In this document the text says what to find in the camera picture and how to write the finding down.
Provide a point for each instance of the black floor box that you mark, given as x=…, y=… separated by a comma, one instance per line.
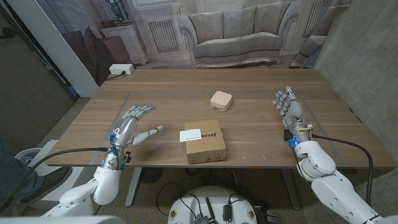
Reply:
x=272, y=216

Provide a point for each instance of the white power strip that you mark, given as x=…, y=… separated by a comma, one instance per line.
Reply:
x=121, y=68

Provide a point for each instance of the white robot torso edge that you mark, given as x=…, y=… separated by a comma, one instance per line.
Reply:
x=62, y=220

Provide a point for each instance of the white card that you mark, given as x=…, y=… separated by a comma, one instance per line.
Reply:
x=190, y=135

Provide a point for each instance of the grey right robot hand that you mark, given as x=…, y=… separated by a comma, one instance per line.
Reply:
x=293, y=113

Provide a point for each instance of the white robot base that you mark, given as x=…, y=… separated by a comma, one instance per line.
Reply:
x=214, y=199

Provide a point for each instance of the grey connector on base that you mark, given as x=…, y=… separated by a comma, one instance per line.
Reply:
x=202, y=220

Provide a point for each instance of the brown cardboard package box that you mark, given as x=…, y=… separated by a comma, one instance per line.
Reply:
x=208, y=147

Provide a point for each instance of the small pink case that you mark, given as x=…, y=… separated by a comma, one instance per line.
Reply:
x=221, y=100

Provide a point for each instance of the black antenna on base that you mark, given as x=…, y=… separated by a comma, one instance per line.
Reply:
x=210, y=208

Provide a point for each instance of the person leg in jeans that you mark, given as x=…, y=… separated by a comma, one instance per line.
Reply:
x=12, y=174

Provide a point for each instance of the printed living room backdrop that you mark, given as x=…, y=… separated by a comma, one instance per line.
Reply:
x=239, y=31

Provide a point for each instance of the black adapter on base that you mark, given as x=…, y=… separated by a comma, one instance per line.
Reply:
x=227, y=213

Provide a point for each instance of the black round floor object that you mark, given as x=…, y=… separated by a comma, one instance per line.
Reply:
x=151, y=175

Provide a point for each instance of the grey table leg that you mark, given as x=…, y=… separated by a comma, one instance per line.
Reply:
x=290, y=189
x=134, y=186

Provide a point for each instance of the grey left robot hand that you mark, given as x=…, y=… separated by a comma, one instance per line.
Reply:
x=122, y=132

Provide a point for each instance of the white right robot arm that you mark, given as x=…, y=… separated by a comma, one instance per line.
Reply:
x=335, y=193

